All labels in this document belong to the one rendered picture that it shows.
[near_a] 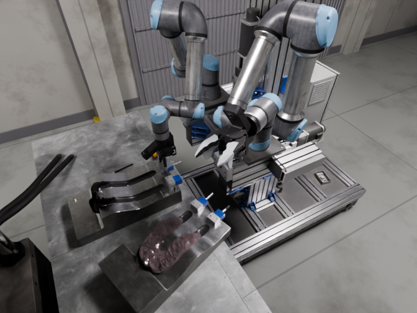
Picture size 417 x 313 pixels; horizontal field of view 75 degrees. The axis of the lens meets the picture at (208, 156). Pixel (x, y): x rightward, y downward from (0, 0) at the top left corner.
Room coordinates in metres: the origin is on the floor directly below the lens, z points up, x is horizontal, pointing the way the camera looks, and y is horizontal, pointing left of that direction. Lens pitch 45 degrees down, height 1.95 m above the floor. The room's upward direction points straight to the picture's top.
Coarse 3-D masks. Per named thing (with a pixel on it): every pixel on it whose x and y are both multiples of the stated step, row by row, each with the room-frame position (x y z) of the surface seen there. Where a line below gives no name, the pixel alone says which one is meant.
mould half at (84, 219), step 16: (96, 176) 0.88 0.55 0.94; (112, 176) 0.90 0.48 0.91; (128, 176) 0.93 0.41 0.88; (160, 176) 0.92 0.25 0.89; (112, 192) 0.80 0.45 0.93; (128, 192) 0.82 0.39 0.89; (160, 192) 0.83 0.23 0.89; (176, 192) 0.82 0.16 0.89; (80, 208) 0.75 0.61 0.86; (112, 208) 0.70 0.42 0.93; (128, 208) 0.72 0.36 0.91; (144, 208) 0.74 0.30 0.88; (160, 208) 0.78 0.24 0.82; (80, 224) 0.66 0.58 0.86; (96, 224) 0.66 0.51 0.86; (112, 224) 0.66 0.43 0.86; (128, 224) 0.70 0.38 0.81; (80, 240) 0.59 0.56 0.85
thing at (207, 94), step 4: (204, 84) 1.41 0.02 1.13; (212, 84) 1.41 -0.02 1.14; (216, 84) 1.42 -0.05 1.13; (204, 88) 1.41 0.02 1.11; (208, 88) 1.41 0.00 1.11; (212, 88) 1.41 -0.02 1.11; (216, 88) 1.42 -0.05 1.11; (220, 88) 1.47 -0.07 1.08; (204, 92) 1.41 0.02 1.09; (208, 92) 1.40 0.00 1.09; (212, 92) 1.40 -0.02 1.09; (216, 92) 1.41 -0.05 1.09; (220, 92) 1.45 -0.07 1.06; (204, 96) 1.40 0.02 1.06; (208, 96) 1.39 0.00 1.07; (212, 96) 1.39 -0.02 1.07; (216, 96) 1.40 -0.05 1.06; (220, 96) 1.43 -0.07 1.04; (204, 100) 1.39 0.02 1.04; (208, 100) 1.39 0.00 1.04; (212, 100) 1.39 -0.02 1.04
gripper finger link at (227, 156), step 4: (228, 144) 0.53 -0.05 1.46; (232, 144) 0.53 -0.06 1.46; (236, 144) 0.53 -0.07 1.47; (228, 148) 0.52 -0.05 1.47; (232, 148) 0.51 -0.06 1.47; (224, 152) 0.50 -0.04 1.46; (228, 152) 0.50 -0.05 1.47; (232, 152) 0.50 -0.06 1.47; (220, 156) 0.49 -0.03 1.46; (224, 156) 0.49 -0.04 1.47; (228, 156) 0.49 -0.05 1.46; (232, 156) 0.50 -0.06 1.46; (220, 160) 0.48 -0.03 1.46; (224, 160) 0.48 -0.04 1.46; (228, 160) 0.48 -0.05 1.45; (232, 160) 0.51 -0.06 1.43; (220, 164) 0.47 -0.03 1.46; (228, 164) 0.49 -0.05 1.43; (228, 168) 0.49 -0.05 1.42
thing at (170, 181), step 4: (168, 176) 0.90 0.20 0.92; (172, 176) 0.90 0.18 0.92; (176, 176) 0.91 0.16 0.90; (180, 176) 0.91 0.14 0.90; (184, 176) 0.92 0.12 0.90; (168, 180) 0.88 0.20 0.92; (172, 180) 0.88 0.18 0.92; (176, 180) 0.89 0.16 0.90; (180, 180) 0.89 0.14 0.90; (168, 184) 0.85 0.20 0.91; (172, 184) 0.86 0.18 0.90
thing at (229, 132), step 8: (248, 120) 0.64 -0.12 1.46; (256, 120) 0.64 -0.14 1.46; (224, 128) 0.60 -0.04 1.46; (232, 128) 0.60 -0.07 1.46; (240, 128) 0.60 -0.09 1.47; (256, 128) 0.63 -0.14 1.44; (224, 136) 0.57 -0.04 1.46; (232, 136) 0.56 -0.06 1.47; (240, 136) 0.56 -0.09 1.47; (248, 136) 0.62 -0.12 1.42; (224, 144) 0.58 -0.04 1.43; (248, 144) 0.61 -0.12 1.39; (240, 160) 0.54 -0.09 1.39
